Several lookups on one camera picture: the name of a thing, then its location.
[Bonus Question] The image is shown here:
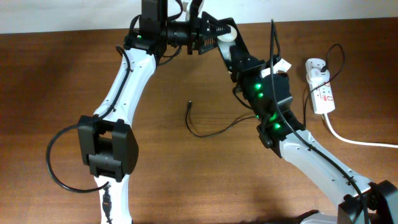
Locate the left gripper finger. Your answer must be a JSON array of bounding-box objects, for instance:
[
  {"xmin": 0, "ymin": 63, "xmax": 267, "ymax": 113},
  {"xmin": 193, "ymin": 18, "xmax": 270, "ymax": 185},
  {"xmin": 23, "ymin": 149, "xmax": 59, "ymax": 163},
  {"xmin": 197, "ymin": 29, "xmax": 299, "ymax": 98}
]
[
  {"xmin": 201, "ymin": 12, "xmax": 236, "ymax": 37},
  {"xmin": 198, "ymin": 39, "xmax": 217, "ymax": 55}
]

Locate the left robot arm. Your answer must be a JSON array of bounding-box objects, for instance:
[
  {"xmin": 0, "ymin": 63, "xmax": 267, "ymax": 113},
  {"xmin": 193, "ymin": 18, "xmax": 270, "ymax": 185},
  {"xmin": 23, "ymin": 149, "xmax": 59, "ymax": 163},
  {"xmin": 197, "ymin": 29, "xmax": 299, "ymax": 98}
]
[{"xmin": 78, "ymin": 0, "xmax": 238, "ymax": 223}]

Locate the white USB charger plug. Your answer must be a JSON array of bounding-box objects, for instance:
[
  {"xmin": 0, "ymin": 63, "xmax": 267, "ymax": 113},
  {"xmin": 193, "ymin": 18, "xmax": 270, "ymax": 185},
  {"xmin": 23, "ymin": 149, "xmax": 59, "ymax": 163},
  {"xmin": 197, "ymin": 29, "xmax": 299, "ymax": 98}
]
[{"xmin": 307, "ymin": 68, "xmax": 330, "ymax": 84}]

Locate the black smartphone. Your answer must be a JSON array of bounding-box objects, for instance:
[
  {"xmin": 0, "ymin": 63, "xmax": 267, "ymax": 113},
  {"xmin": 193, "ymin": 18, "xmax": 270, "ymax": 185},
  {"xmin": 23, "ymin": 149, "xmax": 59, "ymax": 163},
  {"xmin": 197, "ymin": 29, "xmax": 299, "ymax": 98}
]
[{"xmin": 216, "ymin": 24, "xmax": 249, "ymax": 76}]

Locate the black charging cable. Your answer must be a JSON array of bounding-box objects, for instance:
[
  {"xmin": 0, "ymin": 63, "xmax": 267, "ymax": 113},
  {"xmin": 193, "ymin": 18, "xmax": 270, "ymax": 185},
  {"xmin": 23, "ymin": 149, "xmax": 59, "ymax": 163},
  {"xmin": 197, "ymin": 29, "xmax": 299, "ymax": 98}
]
[{"xmin": 185, "ymin": 43, "xmax": 346, "ymax": 138}]

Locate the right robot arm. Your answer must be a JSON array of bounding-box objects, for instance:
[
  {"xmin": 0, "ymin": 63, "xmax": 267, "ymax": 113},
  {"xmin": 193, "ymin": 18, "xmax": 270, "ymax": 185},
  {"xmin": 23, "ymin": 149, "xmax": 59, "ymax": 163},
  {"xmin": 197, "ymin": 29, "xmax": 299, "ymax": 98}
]
[{"xmin": 226, "ymin": 46, "xmax": 397, "ymax": 223}]

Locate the white power strip cord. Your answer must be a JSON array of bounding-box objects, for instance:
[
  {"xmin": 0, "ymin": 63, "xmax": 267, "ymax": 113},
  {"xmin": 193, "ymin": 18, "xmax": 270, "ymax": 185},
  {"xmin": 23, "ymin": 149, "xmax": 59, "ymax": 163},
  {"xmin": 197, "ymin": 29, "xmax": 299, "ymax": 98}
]
[{"xmin": 322, "ymin": 113, "xmax": 398, "ymax": 149}]

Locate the white power strip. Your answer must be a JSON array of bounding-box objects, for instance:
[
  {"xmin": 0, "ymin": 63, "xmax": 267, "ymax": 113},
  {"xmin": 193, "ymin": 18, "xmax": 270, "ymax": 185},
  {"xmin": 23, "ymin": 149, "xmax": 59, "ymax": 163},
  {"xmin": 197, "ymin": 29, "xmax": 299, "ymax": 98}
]
[{"xmin": 305, "ymin": 58, "xmax": 335, "ymax": 114}]

